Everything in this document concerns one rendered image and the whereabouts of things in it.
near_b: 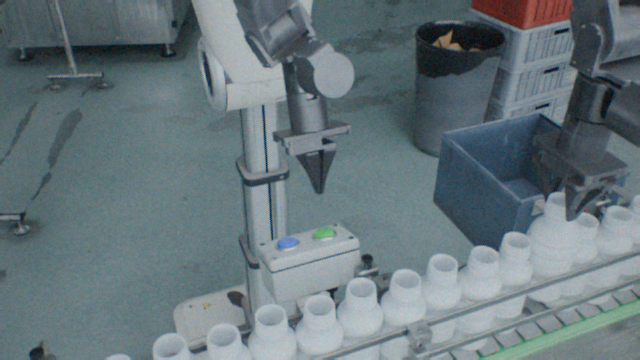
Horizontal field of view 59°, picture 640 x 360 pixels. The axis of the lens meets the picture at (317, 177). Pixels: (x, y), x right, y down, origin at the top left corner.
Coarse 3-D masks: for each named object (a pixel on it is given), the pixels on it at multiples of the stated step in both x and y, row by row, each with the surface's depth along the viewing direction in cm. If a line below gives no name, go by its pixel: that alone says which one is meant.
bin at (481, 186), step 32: (480, 128) 148; (512, 128) 152; (544, 128) 153; (448, 160) 144; (480, 160) 154; (512, 160) 159; (448, 192) 148; (480, 192) 134; (512, 192) 159; (480, 224) 137; (512, 224) 125
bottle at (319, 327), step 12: (312, 300) 69; (324, 300) 70; (312, 312) 71; (324, 312) 71; (300, 324) 71; (312, 324) 68; (324, 324) 68; (336, 324) 70; (300, 336) 70; (312, 336) 69; (324, 336) 69; (336, 336) 69; (300, 348) 70; (312, 348) 68; (324, 348) 68; (336, 348) 69
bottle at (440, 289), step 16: (432, 256) 75; (448, 256) 75; (432, 272) 74; (448, 272) 73; (432, 288) 75; (448, 288) 74; (432, 304) 75; (448, 304) 74; (432, 336) 78; (448, 336) 79
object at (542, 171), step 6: (534, 156) 75; (540, 156) 75; (534, 162) 75; (540, 162) 74; (534, 168) 76; (540, 168) 74; (546, 168) 75; (540, 174) 75; (546, 174) 75; (540, 180) 76; (546, 180) 76; (558, 180) 78; (564, 180) 77; (546, 186) 76; (558, 186) 78; (564, 186) 78; (546, 192) 77; (552, 192) 78; (546, 198) 78
